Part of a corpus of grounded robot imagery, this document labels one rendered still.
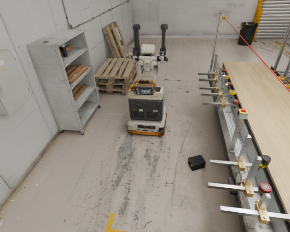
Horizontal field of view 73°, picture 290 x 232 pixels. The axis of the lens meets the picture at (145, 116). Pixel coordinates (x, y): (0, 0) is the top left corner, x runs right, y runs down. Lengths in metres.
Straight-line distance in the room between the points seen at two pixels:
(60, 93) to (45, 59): 0.54
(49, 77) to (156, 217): 2.38
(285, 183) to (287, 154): 0.35
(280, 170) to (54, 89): 2.96
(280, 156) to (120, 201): 1.79
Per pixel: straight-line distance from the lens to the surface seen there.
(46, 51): 3.04
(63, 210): 2.77
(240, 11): 9.08
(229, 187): 1.76
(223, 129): 2.53
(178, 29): 8.93
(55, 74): 3.14
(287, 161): 2.11
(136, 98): 3.00
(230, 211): 1.54
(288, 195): 1.86
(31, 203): 3.00
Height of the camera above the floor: 2.24
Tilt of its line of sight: 36 degrees down
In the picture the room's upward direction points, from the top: 3 degrees counter-clockwise
